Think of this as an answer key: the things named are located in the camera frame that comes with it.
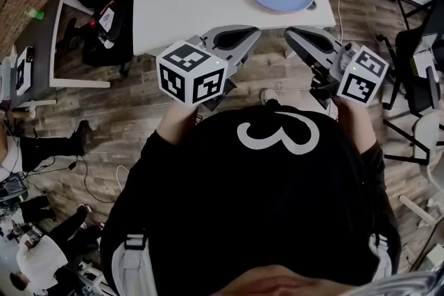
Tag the white chair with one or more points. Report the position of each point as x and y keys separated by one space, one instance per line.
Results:
x=425 y=135

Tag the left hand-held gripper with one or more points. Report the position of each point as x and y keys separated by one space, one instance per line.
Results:
x=190 y=76

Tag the grey desk white legs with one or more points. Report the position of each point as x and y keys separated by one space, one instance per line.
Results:
x=43 y=31

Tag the person's left forearm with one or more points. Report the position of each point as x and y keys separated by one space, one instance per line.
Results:
x=177 y=124

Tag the person's right forearm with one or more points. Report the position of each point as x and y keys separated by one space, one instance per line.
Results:
x=357 y=128

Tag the green plastic bottle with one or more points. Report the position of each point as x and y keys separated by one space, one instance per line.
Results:
x=34 y=14

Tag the small red object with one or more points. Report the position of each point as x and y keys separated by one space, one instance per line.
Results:
x=92 y=22

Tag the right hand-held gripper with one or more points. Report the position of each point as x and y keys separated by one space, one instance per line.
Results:
x=360 y=79

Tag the person's face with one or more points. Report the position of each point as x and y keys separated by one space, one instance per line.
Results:
x=277 y=282

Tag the person's white shoe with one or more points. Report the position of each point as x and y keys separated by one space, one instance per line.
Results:
x=270 y=96

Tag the white printed card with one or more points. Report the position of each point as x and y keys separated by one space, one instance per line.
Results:
x=107 y=19

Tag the person's black shirt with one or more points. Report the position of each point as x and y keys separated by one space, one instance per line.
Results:
x=243 y=211

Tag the white device box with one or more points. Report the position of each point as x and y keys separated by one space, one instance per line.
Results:
x=25 y=69

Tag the black mesh office chair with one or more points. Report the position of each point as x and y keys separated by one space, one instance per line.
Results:
x=419 y=93

